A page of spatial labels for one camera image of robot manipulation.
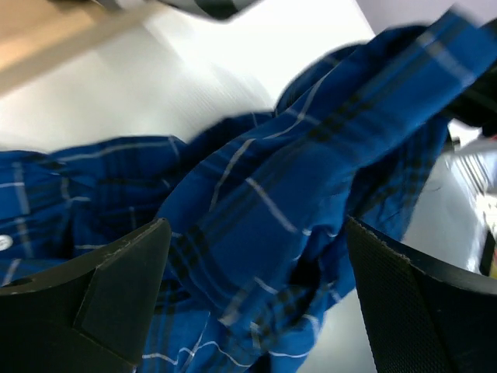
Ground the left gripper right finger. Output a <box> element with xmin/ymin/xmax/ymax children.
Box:
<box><xmin>346</xmin><ymin>218</ymin><xmax>496</xmax><ymax>373</ymax></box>

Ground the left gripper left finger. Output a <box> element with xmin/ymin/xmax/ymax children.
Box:
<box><xmin>1</xmin><ymin>218</ymin><xmax>171</xmax><ymax>372</ymax></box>

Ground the blue plaid shirt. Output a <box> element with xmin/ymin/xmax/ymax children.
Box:
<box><xmin>1</xmin><ymin>12</ymin><xmax>496</xmax><ymax>372</ymax></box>

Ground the black white checkered shirt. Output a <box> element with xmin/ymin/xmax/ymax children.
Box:
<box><xmin>164</xmin><ymin>0</ymin><xmax>258</xmax><ymax>20</ymax></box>

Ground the wooden clothes rack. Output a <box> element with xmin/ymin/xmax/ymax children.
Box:
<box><xmin>1</xmin><ymin>1</ymin><xmax>163</xmax><ymax>95</ymax></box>

